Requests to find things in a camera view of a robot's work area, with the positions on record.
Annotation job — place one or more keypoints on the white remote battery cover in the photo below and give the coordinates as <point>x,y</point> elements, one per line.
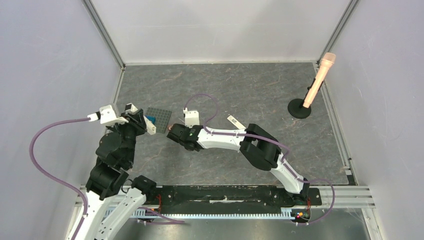
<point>235,122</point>

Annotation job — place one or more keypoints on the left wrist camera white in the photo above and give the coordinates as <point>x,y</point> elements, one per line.
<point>109,116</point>

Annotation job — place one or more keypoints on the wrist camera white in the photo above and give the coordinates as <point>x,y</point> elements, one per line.
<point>191,117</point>
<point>109,116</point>

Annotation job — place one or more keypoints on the pink toy microphone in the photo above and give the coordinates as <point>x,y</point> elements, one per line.
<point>326,63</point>

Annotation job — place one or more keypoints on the black microphone stand base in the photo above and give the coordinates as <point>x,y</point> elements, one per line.
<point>297,110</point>

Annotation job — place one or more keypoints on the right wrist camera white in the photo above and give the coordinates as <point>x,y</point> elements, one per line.
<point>191,117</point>

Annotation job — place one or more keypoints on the blue lego brick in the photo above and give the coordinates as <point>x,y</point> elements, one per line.
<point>152,119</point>

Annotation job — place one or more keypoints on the grey lego baseplate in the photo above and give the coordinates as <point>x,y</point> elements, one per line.
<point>162,117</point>

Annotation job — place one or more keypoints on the white remote control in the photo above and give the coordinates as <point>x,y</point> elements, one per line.
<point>131,108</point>

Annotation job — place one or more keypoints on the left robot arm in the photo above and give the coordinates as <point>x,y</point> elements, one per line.
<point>115,156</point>

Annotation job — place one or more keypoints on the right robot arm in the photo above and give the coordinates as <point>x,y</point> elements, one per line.
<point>262,150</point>

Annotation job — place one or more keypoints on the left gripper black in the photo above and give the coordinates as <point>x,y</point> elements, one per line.
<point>136,120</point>

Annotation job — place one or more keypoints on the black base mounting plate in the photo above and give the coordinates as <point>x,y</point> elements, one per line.
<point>227,199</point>

